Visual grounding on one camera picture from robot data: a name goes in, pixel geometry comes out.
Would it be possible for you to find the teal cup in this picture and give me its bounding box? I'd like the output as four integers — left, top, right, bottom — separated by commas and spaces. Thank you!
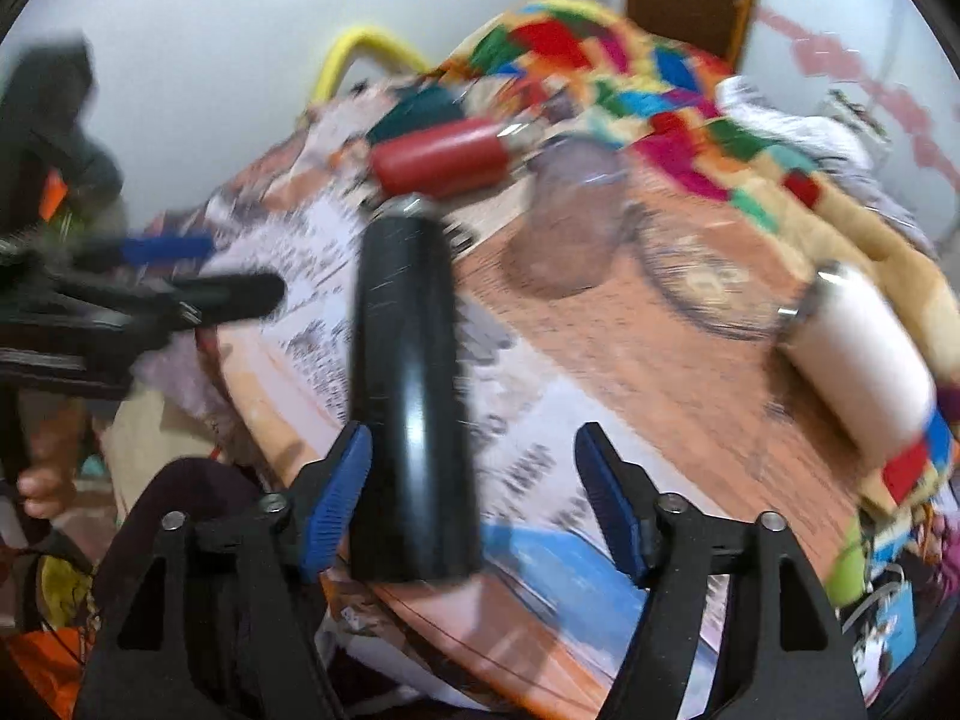
366, 85, 466, 145

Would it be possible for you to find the light blue box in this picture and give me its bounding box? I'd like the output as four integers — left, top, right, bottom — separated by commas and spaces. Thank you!
843, 580, 916, 706

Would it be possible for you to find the clear plastic cup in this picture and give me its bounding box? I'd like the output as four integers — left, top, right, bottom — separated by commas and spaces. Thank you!
503, 133, 630, 298

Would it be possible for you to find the newspaper print tablecloth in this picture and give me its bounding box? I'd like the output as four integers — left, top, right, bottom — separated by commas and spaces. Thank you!
133, 81, 723, 714

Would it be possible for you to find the green ball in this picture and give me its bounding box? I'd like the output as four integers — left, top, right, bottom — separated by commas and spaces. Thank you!
823, 517, 872, 610

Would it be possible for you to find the yellow chair frame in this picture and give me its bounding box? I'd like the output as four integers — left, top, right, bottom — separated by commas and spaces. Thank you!
308, 25, 431, 106

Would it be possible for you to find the black thermos cup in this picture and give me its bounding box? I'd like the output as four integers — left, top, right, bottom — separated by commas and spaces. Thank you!
348, 195, 480, 583

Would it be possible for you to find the colourful patchwork blanket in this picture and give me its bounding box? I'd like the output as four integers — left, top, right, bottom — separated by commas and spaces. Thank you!
426, 0, 960, 519

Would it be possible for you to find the white grey crumpled cloth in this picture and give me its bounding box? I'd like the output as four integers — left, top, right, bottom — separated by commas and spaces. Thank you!
715, 75, 937, 260

